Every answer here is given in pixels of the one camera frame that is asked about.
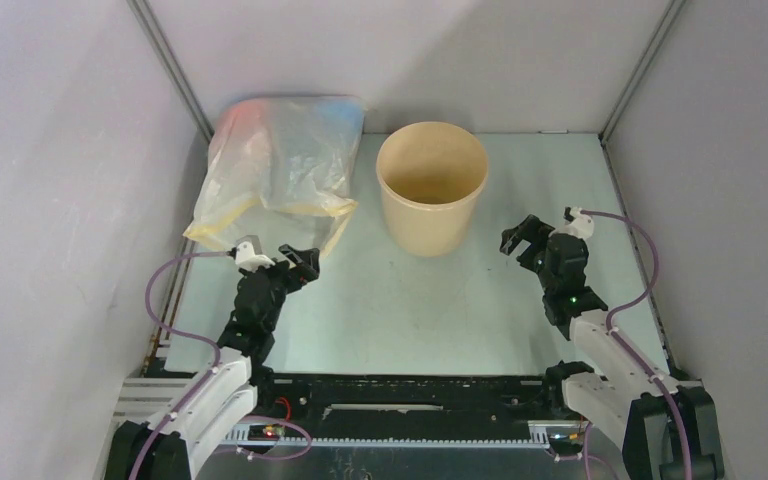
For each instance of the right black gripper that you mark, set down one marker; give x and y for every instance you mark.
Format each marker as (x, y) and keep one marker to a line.
(532, 242)

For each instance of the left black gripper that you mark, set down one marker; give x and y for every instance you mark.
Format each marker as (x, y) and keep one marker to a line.
(306, 259)

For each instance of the clear plastic bag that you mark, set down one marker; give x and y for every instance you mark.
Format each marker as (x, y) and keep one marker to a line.
(280, 168)

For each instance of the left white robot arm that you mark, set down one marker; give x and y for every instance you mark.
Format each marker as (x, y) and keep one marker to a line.
(177, 440)

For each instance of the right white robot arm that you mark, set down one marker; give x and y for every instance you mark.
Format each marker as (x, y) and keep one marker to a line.
(665, 428)

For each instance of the beige plastic trash bin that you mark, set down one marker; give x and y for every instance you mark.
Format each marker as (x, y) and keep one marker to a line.
(431, 175)

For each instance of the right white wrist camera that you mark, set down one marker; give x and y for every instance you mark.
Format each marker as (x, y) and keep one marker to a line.
(577, 223)

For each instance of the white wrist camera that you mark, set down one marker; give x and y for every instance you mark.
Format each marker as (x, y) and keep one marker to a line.
(577, 223)
(248, 255)

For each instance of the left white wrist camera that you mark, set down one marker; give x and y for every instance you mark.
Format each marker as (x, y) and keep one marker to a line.
(248, 255)

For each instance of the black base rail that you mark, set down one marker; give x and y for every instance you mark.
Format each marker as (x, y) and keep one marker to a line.
(415, 410)

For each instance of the right aluminium frame post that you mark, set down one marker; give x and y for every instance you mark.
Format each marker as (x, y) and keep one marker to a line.
(646, 60)

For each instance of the aluminium frame post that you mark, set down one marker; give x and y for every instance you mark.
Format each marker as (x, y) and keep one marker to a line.
(158, 40)
(646, 60)

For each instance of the left aluminium frame post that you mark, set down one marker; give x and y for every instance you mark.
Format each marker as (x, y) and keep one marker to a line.
(158, 40)

